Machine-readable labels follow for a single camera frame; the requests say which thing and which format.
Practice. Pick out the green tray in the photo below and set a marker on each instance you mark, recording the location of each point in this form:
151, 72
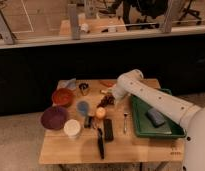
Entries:
143, 126

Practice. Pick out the black handled knife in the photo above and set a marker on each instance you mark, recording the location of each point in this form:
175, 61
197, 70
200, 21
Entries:
100, 143

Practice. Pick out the small blue bowl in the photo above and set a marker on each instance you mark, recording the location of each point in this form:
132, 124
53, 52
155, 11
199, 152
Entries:
83, 108

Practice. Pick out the metal cup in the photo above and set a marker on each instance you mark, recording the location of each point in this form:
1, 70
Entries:
84, 88

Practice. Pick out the silver fork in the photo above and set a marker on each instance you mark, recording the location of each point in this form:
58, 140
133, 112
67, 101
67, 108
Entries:
125, 122

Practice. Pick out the white cup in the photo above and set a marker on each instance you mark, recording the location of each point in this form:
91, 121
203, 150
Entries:
72, 128

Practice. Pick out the dark grape bunch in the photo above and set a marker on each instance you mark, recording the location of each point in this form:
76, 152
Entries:
106, 100

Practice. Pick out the red-brown bowl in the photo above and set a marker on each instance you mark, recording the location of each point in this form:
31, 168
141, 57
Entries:
62, 97

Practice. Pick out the blue sponge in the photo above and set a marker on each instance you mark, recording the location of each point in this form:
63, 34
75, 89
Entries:
155, 117

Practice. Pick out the wooden table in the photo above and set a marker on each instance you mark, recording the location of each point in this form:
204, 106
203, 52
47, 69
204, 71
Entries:
58, 148

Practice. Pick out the office chair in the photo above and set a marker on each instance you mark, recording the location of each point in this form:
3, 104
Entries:
147, 8

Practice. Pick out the purple bowl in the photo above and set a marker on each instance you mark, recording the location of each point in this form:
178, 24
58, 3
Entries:
54, 118

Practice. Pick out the black rectangular block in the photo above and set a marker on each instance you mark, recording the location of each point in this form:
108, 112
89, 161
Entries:
108, 130

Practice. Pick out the orange carrot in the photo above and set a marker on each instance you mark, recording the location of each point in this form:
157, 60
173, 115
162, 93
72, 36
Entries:
106, 83

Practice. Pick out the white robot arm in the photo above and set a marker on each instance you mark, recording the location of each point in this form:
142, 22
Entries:
189, 116

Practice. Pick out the orange apple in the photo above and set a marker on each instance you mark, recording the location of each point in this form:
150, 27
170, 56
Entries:
100, 113

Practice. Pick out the yellow banana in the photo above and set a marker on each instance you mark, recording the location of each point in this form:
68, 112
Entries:
105, 91

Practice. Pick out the light blue cloth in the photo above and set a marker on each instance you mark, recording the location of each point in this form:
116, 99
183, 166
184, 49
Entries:
70, 84

